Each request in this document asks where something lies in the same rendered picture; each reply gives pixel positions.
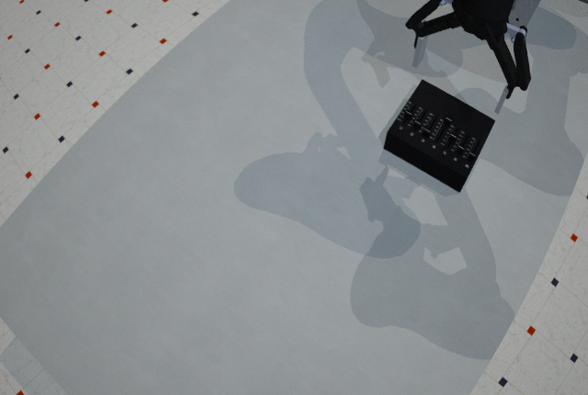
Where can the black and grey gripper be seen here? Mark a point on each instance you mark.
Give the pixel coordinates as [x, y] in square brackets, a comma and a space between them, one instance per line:
[497, 11]

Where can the black lighting desk panel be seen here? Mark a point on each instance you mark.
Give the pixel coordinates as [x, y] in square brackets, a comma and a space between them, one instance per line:
[423, 135]

